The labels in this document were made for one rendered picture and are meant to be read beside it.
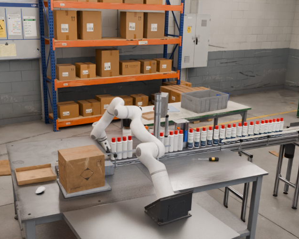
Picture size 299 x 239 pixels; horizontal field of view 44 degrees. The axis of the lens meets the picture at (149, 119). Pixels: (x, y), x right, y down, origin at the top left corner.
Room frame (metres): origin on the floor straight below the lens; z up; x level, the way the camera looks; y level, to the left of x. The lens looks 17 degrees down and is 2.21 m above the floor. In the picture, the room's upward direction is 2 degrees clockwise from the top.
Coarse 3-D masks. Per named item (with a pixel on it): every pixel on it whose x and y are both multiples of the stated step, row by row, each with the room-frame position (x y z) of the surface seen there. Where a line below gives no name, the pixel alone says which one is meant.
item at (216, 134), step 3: (216, 126) 3.52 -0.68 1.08; (216, 129) 3.52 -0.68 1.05; (216, 132) 3.51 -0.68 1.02; (216, 135) 3.51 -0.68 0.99; (213, 138) 3.54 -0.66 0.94; (216, 138) 3.51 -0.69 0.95; (213, 141) 3.53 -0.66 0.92; (216, 141) 3.52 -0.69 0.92; (213, 144) 3.53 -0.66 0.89; (216, 144) 3.52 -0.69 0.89
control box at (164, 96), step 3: (162, 93) 3.21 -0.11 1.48; (165, 93) 3.21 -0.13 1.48; (162, 96) 3.10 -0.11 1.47; (165, 96) 3.10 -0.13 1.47; (162, 99) 3.09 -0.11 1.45; (165, 99) 3.09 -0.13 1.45; (162, 102) 3.09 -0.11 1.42; (165, 102) 3.09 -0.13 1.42; (162, 105) 3.09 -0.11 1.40; (165, 105) 3.09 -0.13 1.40; (162, 108) 3.09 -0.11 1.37; (165, 108) 3.09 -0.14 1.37; (162, 111) 3.09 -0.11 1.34; (165, 111) 3.09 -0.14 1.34; (162, 114) 3.09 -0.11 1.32; (165, 114) 3.10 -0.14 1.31; (162, 117) 3.09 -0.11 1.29
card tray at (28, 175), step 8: (16, 168) 2.85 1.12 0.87; (24, 168) 2.88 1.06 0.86; (32, 168) 2.91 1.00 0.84; (40, 168) 2.93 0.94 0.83; (48, 168) 2.94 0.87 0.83; (16, 176) 2.74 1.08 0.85; (24, 176) 2.77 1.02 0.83; (32, 176) 2.77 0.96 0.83; (40, 176) 2.78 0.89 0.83; (48, 176) 2.71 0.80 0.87; (24, 184) 2.63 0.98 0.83
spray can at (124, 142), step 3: (123, 138) 3.11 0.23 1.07; (123, 141) 3.11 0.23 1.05; (126, 141) 3.11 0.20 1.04; (123, 144) 3.10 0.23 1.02; (126, 144) 3.11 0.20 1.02; (123, 147) 3.10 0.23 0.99; (126, 147) 3.11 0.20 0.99; (123, 150) 3.10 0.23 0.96; (123, 153) 3.10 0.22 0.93; (126, 153) 3.11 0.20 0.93; (123, 156) 3.10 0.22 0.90; (126, 156) 3.11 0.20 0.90
